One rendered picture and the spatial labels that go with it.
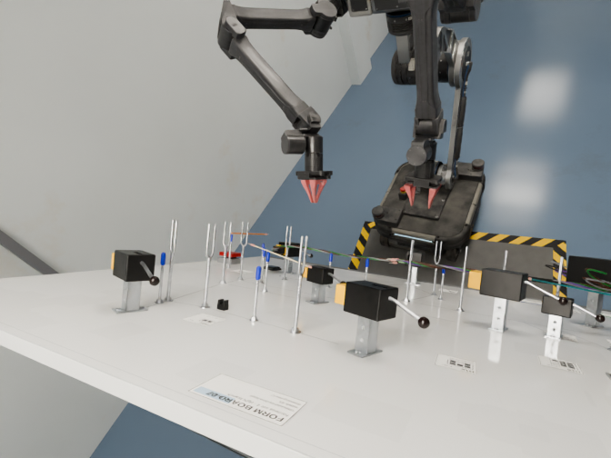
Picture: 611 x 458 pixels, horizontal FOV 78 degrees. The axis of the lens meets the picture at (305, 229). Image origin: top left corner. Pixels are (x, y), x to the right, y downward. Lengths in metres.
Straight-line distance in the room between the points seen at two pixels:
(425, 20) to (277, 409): 0.90
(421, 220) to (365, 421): 1.97
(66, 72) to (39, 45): 0.13
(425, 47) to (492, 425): 0.86
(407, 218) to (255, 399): 1.99
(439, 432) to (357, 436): 0.07
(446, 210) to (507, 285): 1.59
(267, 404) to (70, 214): 1.78
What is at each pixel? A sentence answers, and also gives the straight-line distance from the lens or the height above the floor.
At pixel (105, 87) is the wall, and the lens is 2.12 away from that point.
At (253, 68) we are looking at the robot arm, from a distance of 1.29.
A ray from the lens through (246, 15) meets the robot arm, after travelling 1.42.
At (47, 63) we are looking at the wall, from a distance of 2.01.
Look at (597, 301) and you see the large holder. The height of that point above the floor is 1.13.
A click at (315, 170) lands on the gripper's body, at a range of 1.18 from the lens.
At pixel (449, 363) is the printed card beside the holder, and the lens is 0.55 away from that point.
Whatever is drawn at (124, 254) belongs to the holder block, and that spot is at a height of 1.61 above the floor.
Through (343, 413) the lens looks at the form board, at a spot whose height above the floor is 1.61.
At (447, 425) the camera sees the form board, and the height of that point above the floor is 1.58.
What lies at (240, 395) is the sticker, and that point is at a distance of 0.38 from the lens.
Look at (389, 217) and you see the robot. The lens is 2.26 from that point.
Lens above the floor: 1.96
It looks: 46 degrees down
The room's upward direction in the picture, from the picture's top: 24 degrees counter-clockwise
